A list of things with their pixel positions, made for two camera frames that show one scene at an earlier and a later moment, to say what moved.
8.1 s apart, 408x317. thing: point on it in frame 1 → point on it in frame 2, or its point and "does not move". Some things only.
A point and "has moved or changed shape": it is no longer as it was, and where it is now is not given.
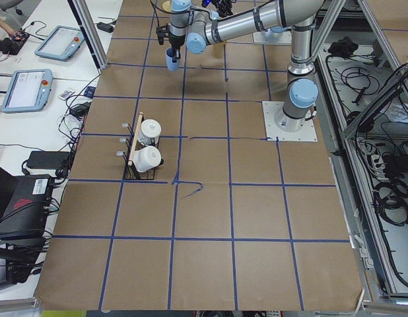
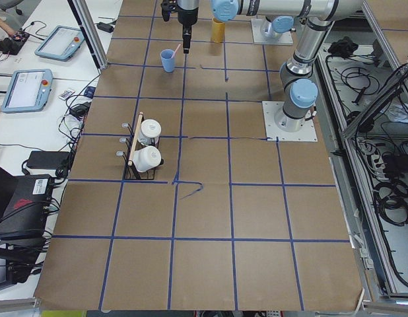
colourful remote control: x=66 y=94 does not move
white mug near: x=146 y=158 does not move
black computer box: x=26 y=210 does not move
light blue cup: x=170 y=65 has moved or changed shape
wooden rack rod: x=130 y=161 does not move
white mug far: x=150 y=130 does not move
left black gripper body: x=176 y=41 → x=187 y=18
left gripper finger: x=175 y=54 → x=186 y=37
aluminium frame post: x=92 y=35 does not move
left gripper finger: x=161 y=35 → x=166 y=9
